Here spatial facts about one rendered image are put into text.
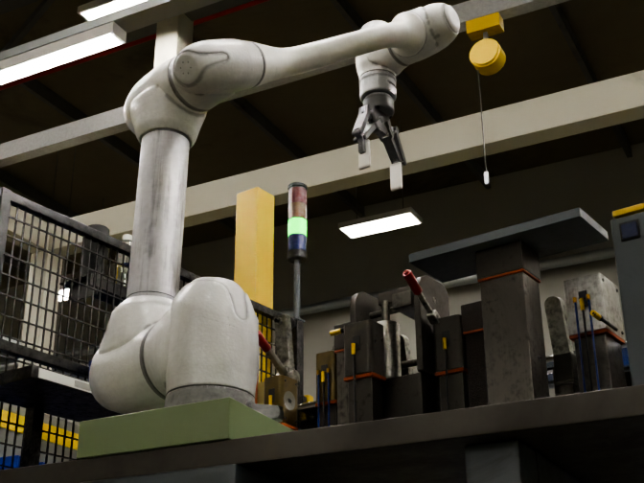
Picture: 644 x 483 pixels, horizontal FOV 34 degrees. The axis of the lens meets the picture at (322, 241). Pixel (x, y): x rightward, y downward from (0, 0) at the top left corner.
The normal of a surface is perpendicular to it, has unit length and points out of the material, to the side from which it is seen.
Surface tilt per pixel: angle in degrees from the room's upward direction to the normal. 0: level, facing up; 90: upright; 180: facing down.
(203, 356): 89
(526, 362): 90
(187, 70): 116
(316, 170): 90
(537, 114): 90
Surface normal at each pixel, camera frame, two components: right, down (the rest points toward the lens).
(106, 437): -0.46, -0.36
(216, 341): 0.16, -0.44
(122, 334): -0.59, -0.47
